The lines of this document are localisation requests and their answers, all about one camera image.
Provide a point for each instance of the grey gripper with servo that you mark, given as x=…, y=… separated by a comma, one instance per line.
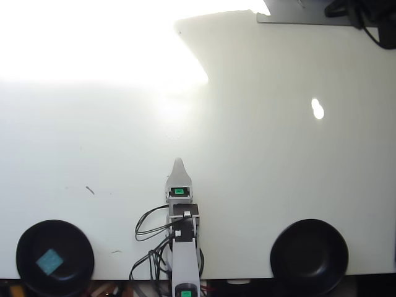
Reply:
x=179, y=200

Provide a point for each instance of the blue foam cube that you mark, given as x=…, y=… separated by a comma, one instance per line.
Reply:
x=49, y=262

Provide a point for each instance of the white Koch robot arm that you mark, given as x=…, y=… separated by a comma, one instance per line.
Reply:
x=184, y=260

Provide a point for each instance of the black round bowl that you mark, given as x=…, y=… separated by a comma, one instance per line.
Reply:
x=309, y=256
x=74, y=263

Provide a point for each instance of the grey metal stand base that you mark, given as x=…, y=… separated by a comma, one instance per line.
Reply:
x=294, y=18

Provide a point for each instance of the yellow object under table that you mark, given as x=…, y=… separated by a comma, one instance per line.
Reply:
x=17, y=292

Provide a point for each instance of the black device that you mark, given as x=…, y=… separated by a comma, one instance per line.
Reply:
x=388, y=37

